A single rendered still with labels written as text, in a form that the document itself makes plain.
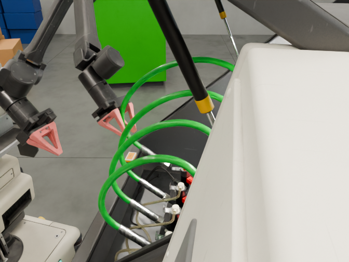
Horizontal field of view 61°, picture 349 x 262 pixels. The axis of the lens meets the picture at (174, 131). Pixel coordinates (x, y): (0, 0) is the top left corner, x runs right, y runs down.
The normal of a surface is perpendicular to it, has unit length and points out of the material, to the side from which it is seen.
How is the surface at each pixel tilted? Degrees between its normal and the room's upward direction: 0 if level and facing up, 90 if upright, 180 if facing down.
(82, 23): 49
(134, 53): 90
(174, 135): 90
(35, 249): 0
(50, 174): 0
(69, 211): 0
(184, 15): 90
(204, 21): 90
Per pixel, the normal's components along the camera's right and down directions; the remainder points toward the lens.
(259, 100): -0.61, -0.73
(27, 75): 0.66, -0.49
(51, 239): 0.00, -0.86
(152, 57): 0.13, 0.51
